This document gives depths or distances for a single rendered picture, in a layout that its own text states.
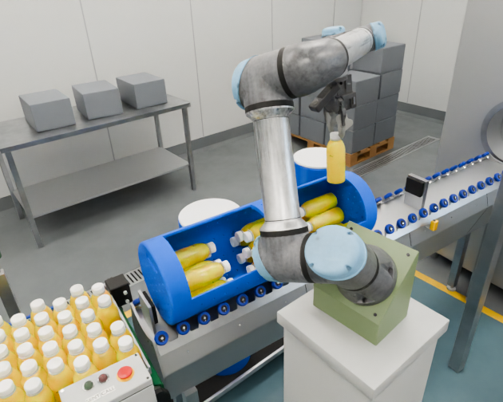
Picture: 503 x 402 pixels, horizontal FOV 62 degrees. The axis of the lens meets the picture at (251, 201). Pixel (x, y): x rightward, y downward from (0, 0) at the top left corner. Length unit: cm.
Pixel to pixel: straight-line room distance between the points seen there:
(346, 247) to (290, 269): 14
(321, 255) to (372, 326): 27
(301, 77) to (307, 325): 62
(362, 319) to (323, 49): 64
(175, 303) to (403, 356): 64
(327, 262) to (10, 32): 378
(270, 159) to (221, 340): 76
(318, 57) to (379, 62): 383
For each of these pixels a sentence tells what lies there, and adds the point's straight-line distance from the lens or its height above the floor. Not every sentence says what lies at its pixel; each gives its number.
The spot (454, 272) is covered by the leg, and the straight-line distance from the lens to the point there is 310.
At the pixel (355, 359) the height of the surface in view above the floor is 115.
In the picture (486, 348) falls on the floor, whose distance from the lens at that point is 289.
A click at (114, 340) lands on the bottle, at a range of 133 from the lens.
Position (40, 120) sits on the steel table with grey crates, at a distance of 367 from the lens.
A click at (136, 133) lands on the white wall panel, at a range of 482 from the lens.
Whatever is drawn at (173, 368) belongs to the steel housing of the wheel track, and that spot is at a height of 85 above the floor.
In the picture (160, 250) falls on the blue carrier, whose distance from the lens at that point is 131.
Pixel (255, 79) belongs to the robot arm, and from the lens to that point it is 97.
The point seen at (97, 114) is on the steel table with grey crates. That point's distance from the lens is 380.
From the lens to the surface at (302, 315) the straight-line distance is 117.
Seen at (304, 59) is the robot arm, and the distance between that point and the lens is 93.
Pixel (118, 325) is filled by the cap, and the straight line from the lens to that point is 132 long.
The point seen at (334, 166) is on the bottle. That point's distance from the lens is 153.
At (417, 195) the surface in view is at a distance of 210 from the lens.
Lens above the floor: 197
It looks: 29 degrees down
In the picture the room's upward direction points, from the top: 2 degrees counter-clockwise
